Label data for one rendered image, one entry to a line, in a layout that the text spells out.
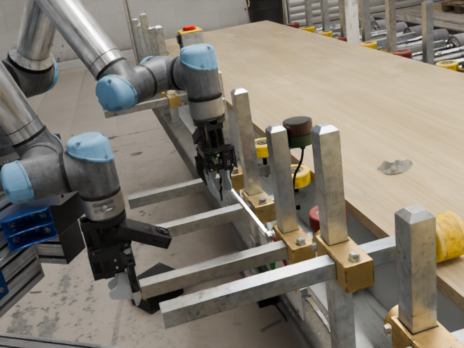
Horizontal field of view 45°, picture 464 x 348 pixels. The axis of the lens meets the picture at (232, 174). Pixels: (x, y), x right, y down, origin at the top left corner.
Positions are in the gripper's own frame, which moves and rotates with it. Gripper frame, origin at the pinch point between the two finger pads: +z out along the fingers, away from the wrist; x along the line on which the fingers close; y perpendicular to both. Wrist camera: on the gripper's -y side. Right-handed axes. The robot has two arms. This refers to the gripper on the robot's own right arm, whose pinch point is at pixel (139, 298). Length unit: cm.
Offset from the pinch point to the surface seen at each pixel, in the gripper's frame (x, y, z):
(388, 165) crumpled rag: -13, -64, -9
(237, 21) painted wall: -782, -242, 57
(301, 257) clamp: 5.0, -33.5, -2.0
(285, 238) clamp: 0.0, -32.2, -4.4
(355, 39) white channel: -160, -131, -9
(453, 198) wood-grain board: 8, -67, -7
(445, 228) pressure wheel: 28, -51, -14
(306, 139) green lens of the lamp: -1.1, -39.6, -24.6
